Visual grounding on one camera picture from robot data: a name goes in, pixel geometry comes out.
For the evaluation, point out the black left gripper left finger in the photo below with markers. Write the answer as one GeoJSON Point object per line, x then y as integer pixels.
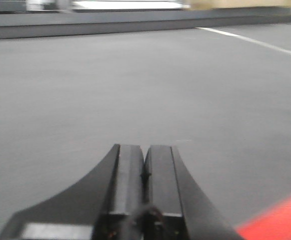
{"type": "Point", "coordinates": [91, 208]}

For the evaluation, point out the black felt table mat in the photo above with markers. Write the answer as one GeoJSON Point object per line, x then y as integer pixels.
{"type": "Point", "coordinates": [222, 96]}

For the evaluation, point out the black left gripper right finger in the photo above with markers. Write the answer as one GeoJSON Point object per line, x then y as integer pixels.
{"type": "Point", "coordinates": [185, 211]}

